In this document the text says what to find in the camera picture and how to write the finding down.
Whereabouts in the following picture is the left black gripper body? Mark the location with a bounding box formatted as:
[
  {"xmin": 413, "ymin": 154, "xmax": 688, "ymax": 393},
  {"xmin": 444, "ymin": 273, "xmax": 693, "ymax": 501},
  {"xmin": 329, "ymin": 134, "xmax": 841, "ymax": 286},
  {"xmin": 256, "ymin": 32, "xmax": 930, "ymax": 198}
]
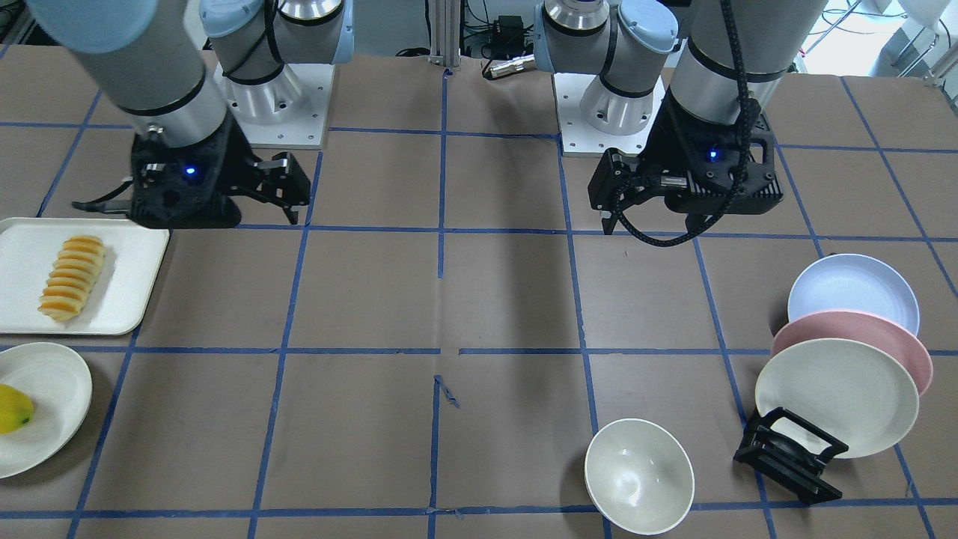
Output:
[{"xmin": 641, "ymin": 91, "xmax": 784, "ymax": 215}]

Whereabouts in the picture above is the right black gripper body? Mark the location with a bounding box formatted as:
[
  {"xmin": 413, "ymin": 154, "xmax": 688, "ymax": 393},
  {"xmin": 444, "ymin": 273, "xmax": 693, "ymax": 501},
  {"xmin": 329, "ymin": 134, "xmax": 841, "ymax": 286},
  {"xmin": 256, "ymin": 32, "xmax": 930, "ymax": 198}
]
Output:
[{"xmin": 129, "ymin": 117, "xmax": 256, "ymax": 229}]

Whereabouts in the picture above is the yellow sliced bread loaf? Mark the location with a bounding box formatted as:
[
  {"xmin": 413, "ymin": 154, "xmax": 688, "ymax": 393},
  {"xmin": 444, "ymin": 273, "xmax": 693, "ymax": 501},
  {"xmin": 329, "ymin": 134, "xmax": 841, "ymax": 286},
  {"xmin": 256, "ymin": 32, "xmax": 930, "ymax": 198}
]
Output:
[{"xmin": 37, "ymin": 235, "xmax": 106, "ymax": 322}]

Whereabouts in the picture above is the blue plate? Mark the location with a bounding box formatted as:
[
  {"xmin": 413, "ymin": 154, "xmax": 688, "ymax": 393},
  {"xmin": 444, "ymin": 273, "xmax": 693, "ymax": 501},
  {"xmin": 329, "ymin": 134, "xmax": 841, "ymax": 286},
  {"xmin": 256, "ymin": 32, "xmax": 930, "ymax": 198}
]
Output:
[{"xmin": 787, "ymin": 253, "xmax": 921, "ymax": 335}]

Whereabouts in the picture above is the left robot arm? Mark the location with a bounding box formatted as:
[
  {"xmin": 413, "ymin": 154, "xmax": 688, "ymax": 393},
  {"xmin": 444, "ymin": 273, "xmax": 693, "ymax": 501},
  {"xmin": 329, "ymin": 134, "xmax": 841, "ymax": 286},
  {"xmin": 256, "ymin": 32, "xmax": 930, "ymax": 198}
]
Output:
[{"xmin": 533, "ymin": 1, "xmax": 825, "ymax": 248}]

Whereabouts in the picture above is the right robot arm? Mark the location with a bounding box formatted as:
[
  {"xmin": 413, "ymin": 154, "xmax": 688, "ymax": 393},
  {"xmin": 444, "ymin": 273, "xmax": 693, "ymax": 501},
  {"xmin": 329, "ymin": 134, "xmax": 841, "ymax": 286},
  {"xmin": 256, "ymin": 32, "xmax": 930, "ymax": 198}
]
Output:
[{"xmin": 28, "ymin": 1, "xmax": 355, "ymax": 229}]

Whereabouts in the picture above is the pink plate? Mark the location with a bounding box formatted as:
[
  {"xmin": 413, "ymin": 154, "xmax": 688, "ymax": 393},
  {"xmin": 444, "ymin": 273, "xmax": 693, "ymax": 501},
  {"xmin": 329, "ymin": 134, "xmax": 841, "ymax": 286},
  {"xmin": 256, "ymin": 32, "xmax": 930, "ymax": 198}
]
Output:
[{"xmin": 771, "ymin": 309, "xmax": 934, "ymax": 396}]

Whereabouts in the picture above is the cream plate with lemon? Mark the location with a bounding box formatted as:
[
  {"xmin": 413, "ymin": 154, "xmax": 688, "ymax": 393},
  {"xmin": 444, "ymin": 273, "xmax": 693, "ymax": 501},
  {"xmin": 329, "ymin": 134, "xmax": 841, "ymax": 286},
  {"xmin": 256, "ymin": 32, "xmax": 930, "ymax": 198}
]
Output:
[{"xmin": 1, "ymin": 342, "xmax": 92, "ymax": 478}]

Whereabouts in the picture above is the cream plate in rack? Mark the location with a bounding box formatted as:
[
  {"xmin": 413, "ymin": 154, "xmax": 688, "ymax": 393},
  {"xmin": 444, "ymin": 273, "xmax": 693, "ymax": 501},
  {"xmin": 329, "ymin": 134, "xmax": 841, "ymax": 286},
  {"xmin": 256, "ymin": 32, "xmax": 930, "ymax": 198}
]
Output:
[{"xmin": 754, "ymin": 338, "xmax": 920, "ymax": 458}]

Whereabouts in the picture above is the white rectangular tray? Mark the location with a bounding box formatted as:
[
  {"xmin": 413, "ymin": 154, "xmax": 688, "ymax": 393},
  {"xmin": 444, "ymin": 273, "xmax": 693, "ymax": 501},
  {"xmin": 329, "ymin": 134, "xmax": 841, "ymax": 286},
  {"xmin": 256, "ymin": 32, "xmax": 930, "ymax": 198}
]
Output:
[{"xmin": 1, "ymin": 217, "xmax": 170, "ymax": 335}]

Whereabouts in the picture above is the cream bowl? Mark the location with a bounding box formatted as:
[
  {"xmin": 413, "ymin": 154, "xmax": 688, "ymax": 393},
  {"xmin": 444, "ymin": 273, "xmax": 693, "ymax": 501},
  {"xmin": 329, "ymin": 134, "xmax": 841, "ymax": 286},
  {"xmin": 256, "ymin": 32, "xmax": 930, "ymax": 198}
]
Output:
[{"xmin": 584, "ymin": 418, "xmax": 697, "ymax": 536}]

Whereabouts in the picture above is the yellow lemon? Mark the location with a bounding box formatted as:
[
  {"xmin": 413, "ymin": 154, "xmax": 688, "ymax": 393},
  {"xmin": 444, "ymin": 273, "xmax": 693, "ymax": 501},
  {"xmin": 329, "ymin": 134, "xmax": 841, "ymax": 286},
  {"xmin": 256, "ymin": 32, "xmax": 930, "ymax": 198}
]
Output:
[{"xmin": 1, "ymin": 383, "xmax": 35, "ymax": 434}]

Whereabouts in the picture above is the black dish rack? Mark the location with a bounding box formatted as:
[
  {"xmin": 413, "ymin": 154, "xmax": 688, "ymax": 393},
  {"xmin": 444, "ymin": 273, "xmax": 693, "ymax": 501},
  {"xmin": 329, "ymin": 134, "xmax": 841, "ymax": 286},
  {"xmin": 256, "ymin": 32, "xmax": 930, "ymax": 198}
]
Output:
[{"xmin": 733, "ymin": 406, "xmax": 849, "ymax": 505}]

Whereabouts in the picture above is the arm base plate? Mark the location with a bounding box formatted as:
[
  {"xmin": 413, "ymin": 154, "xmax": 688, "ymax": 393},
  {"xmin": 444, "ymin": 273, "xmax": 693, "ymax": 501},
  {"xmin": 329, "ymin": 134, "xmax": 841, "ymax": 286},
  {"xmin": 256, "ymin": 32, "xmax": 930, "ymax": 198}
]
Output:
[
  {"xmin": 553, "ymin": 73, "xmax": 666, "ymax": 156},
  {"xmin": 213, "ymin": 64, "xmax": 336, "ymax": 150}
]

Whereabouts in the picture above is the black braided cable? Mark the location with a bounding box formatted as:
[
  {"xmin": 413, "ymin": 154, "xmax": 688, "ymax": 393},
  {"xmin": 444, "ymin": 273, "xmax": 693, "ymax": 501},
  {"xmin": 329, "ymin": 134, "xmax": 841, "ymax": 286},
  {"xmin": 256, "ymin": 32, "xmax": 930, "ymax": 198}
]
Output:
[{"xmin": 612, "ymin": 0, "xmax": 758, "ymax": 248}]

